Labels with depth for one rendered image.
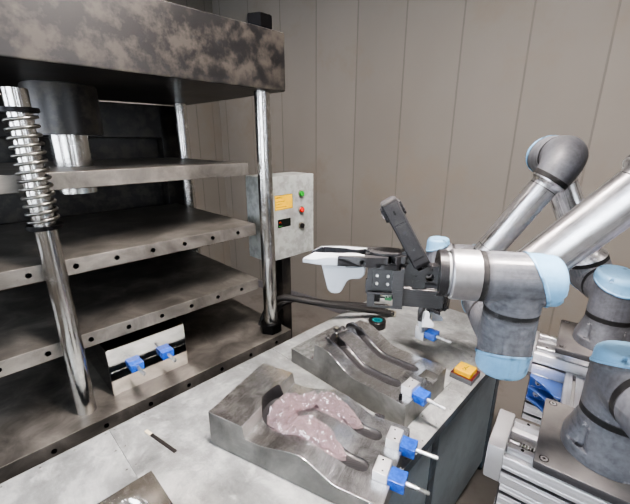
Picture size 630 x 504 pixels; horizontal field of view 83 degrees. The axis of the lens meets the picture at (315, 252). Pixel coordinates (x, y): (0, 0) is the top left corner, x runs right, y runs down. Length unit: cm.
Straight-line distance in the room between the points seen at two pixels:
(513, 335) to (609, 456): 38
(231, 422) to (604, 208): 94
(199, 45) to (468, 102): 196
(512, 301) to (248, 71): 114
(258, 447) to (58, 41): 112
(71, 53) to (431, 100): 229
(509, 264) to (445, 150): 234
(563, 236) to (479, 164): 212
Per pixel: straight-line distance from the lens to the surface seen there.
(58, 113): 148
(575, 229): 71
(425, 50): 299
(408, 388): 119
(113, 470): 122
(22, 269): 128
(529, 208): 118
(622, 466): 93
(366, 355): 135
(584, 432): 93
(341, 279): 53
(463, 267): 54
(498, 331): 59
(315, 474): 101
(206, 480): 112
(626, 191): 73
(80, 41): 120
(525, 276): 56
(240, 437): 109
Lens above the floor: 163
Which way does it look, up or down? 17 degrees down
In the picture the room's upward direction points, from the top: straight up
